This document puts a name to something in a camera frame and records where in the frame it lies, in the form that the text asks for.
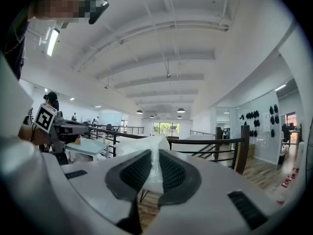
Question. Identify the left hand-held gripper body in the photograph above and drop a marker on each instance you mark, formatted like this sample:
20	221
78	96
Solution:
45	117

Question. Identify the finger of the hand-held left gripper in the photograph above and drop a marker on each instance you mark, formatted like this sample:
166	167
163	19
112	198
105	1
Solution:
75	128

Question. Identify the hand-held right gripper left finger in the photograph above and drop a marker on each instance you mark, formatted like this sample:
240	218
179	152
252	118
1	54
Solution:
93	180

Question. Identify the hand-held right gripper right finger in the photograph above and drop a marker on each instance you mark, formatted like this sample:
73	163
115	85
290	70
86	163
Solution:
215	187

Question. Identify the white square box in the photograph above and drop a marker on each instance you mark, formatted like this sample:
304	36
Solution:
156	146

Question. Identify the person's left forearm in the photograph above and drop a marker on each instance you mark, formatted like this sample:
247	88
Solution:
29	134

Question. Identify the tan woven object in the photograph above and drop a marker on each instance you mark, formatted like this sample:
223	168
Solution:
77	141

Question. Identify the white glass-top table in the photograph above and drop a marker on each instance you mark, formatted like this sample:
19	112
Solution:
86	147

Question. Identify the small clear bottle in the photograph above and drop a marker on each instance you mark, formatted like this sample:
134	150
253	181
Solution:
104	139

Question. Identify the dark metal railing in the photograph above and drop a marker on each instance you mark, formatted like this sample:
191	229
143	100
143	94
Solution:
195	141

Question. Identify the brown cardboard box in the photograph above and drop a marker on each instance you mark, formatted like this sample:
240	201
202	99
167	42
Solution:
251	151

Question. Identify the person's black printed shirt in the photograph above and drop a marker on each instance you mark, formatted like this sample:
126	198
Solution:
14	53

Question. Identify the black waste bin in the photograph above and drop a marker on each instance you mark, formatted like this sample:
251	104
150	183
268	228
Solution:
281	159

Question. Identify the pack of red-capped bottles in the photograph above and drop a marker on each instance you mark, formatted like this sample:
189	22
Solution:
287	182

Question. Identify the white tube ceiling lamp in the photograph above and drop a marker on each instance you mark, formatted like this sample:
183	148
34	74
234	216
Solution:
53	42

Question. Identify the glass door with greenery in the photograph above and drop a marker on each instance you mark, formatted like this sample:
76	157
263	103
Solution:
166	129

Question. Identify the black office chair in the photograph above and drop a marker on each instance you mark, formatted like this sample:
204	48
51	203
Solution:
286	133

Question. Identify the dark wooden railing post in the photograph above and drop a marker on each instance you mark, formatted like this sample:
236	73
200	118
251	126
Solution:
243	148

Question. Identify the group of black wall bags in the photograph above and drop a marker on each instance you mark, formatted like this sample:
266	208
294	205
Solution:
255	122

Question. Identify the white paper wall notice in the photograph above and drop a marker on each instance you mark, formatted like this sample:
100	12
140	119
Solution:
266	121

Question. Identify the black head-worn camera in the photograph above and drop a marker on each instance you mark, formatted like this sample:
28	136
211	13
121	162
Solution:
96	8

